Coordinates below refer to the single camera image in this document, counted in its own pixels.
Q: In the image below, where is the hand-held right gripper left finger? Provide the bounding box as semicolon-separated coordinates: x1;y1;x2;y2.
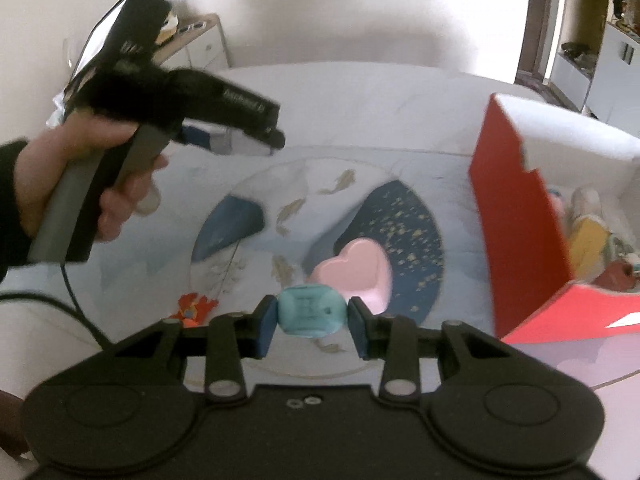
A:
114;294;279;402

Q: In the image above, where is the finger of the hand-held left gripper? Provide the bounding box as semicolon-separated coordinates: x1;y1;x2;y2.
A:
239;126;287;151

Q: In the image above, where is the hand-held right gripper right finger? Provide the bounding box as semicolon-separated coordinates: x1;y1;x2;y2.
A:
348;296;522;400

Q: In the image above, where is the teal rounded cube toy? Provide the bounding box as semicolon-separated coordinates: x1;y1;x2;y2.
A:
276;282;349;340

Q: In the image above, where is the red storage box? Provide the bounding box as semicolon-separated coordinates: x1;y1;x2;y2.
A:
468;92;640;392

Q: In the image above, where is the pink figurine with blue whale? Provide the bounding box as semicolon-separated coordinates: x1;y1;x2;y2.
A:
547;186;570;228

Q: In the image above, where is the person's left hand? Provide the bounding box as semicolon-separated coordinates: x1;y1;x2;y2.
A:
14;119;171;244

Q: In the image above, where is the pink heart-shaped box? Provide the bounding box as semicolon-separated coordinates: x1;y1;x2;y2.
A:
307;238;395;317

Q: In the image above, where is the yellow green tissue box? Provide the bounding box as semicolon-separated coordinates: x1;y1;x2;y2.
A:
159;9;179;42

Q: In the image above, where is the wooden dresser with white drawers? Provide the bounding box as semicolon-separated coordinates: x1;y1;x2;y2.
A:
159;12;232;69

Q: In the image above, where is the white bed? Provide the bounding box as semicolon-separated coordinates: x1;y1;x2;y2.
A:
165;62;640;171

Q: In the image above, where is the dark red toy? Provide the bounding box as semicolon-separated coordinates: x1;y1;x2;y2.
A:
592;260;639;292

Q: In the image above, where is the dark door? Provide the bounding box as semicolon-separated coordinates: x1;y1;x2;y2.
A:
515;0;554;87

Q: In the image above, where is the black cable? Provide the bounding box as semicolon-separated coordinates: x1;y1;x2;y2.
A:
0;260;117;357

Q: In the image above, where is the white wall cabinet unit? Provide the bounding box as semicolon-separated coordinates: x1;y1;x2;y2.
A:
550;0;640;137

